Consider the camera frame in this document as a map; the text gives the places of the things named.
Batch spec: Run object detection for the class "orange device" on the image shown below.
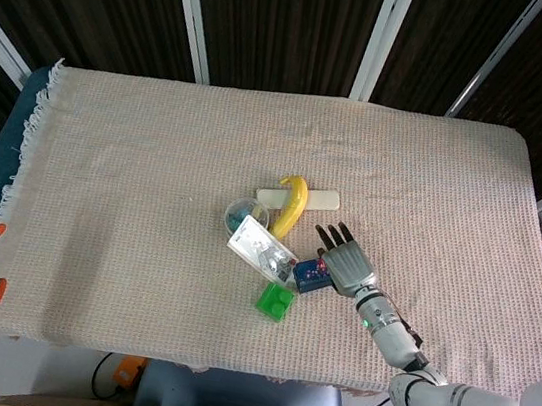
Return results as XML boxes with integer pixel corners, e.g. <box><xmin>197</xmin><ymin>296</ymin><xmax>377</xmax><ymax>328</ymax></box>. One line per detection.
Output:
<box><xmin>111</xmin><ymin>353</ymin><xmax>149</xmax><ymax>391</ymax></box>

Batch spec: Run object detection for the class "yellow banana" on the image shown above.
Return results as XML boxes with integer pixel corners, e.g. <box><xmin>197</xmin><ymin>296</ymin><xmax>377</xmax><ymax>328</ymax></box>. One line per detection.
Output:
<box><xmin>268</xmin><ymin>172</ymin><xmax>312</xmax><ymax>243</ymax></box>

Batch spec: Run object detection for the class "cream flat oblong case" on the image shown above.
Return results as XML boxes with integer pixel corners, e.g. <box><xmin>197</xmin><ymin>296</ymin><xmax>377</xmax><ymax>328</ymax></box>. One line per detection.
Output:
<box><xmin>254</xmin><ymin>178</ymin><xmax>342</xmax><ymax>220</ymax></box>

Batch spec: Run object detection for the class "green toy building brick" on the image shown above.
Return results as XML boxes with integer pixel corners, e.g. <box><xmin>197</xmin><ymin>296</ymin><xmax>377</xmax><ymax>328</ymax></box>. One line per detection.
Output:
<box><xmin>253</xmin><ymin>280</ymin><xmax>297</xmax><ymax>324</ymax></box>

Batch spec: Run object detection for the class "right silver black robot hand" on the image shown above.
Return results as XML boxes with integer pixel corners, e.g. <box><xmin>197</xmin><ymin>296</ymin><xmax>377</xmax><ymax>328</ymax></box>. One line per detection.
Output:
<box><xmin>306</xmin><ymin>218</ymin><xmax>385</xmax><ymax>301</ymax></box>

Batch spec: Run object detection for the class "blue padded table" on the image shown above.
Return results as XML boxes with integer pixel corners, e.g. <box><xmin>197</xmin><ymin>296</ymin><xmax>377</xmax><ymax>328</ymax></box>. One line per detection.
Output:
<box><xmin>0</xmin><ymin>59</ymin><xmax>64</xmax><ymax>252</ymax></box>

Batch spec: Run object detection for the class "clear round plastic jar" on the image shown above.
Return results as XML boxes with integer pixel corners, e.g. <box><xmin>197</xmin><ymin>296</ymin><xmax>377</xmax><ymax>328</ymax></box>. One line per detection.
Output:
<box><xmin>221</xmin><ymin>195</ymin><xmax>274</xmax><ymax>242</ymax></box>

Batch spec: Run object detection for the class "blue tray with eyeglasses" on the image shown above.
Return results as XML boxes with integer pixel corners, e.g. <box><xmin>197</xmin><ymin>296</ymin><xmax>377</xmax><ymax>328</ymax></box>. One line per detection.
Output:
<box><xmin>290</xmin><ymin>255</ymin><xmax>338</xmax><ymax>298</ymax></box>

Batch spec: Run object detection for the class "clear white ruler set package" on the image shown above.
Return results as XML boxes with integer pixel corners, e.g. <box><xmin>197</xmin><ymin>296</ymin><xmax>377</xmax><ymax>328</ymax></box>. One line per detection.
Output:
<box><xmin>222</xmin><ymin>211</ymin><xmax>306</xmax><ymax>286</ymax></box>

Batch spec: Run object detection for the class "beige waffle weave cloth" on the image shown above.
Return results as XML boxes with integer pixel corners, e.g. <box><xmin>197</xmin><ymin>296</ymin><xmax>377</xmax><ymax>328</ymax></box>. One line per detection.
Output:
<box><xmin>0</xmin><ymin>50</ymin><xmax>542</xmax><ymax>406</ymax></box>

